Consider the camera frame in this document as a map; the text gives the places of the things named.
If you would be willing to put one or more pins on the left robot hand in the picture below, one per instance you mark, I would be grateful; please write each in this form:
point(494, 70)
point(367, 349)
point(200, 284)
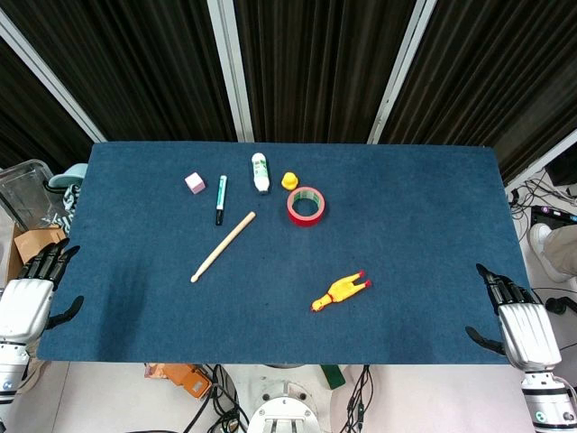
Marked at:
point(24, 302)

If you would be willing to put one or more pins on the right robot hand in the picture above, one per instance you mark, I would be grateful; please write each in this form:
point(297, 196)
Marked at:
point(527, 325)

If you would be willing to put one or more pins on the yellow rubber chicken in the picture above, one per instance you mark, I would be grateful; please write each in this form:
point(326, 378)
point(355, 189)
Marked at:
point(341, 290)

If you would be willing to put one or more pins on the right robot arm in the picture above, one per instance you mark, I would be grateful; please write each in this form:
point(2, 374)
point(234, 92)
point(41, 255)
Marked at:
point(547, 399)

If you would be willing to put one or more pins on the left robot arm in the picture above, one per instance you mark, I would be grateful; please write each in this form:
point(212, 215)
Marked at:
point(11, 367)

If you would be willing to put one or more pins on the robot base column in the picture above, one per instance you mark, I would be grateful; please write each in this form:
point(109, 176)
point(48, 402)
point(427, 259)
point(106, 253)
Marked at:
point(284, 406)

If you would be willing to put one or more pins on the yellow rubber duck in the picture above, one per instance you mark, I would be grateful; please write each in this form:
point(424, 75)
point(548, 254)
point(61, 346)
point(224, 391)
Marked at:
point(289, 180)

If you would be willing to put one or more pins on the cardboard box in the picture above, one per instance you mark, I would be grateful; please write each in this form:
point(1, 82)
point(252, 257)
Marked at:
point(38, 241)

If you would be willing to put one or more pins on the person's leg with shoe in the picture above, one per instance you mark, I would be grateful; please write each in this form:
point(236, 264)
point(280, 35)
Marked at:
point(552, 245)

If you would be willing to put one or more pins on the teal patterned cloth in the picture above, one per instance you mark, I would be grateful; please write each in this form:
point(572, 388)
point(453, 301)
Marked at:
point(67, 198)

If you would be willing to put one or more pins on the clear plastic bin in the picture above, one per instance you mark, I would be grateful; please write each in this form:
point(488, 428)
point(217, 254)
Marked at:
point(22, 189)

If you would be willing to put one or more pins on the black monitor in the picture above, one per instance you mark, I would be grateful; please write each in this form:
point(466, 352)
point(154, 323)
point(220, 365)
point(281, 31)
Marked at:
point(563, 169)

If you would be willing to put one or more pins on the green block under table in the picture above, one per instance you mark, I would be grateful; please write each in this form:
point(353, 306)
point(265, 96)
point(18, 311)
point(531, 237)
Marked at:
point(332, 376)

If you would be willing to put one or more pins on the wooden drumstick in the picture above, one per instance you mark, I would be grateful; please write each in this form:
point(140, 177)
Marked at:
point(224, 245)

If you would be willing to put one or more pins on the pink cube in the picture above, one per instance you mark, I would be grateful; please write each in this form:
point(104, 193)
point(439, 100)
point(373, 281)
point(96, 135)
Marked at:
point(195, 182)

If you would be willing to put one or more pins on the green black marker pen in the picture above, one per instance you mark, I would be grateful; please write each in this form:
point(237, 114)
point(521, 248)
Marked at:
point(221, 198)

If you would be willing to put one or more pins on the red tape roll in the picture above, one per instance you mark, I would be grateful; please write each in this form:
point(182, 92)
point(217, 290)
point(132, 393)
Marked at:
point(306, 206)

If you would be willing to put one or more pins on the blue table cloth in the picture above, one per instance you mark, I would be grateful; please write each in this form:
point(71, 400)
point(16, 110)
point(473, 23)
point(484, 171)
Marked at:
point(279, 279)

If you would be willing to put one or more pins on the white plastic bottle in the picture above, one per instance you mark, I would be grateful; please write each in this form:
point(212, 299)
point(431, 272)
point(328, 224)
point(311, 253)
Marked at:
point(260, 172)

